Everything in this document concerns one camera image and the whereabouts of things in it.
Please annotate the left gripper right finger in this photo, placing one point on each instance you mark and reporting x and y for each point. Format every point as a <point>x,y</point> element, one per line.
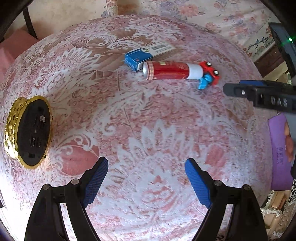
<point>246,221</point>

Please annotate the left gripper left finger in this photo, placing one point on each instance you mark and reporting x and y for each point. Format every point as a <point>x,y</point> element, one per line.
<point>46,220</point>

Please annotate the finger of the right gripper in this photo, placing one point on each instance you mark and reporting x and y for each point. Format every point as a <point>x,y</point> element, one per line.
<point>253,82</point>
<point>240,91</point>

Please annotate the red blue toy car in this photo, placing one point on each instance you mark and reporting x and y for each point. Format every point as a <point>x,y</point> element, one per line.
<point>210,76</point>

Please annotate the red white spray can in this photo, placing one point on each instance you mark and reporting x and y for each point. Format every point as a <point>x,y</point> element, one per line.
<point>161,70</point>

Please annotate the gold ornament with black base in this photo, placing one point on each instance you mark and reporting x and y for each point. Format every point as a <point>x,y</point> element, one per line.
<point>28,130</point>

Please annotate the blue white medicine box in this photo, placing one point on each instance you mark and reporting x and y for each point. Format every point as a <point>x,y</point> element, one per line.
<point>136,58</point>

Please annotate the person's hand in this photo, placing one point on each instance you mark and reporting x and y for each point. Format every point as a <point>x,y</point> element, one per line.
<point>289,144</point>

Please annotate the white ornate chair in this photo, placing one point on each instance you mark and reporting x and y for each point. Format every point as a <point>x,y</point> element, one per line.
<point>278,212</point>

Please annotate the floral bedspread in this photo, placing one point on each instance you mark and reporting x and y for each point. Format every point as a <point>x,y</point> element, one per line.
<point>245,23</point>

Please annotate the purple storage box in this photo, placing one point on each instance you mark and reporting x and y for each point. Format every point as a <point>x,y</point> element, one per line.
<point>281,178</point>

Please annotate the pink cushion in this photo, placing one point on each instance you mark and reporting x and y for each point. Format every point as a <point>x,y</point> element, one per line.
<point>12,47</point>

